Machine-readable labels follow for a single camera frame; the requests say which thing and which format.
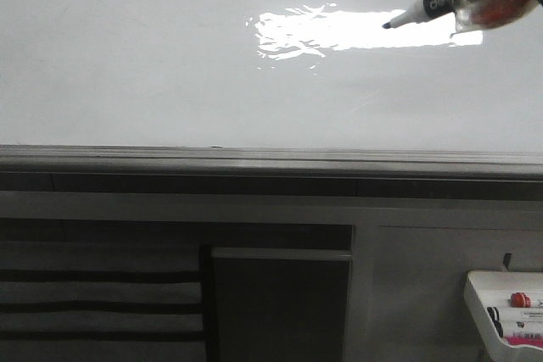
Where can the black striped slatted panel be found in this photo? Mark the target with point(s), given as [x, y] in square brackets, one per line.
[71, 301]

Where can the white whiteboard surface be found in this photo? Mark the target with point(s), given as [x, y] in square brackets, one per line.
[321, 74]

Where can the red magnet taped to marker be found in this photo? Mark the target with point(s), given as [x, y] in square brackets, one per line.
[483, 15]

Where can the grey whiteboard ledge rail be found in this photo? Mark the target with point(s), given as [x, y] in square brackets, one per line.
[275, 172]

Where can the pink whiteboard eraser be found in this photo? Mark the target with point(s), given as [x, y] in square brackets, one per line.
[525, 341]

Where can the white plastic marker tray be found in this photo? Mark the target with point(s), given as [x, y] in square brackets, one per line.
[493, 289]

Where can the black capped marker in tray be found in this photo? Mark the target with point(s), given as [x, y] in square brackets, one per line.
[517, 322]

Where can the dark panel with white top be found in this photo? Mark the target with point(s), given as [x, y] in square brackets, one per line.
[281, 309]

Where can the red capped marker in tray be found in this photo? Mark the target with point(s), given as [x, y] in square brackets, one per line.
[526, 300]

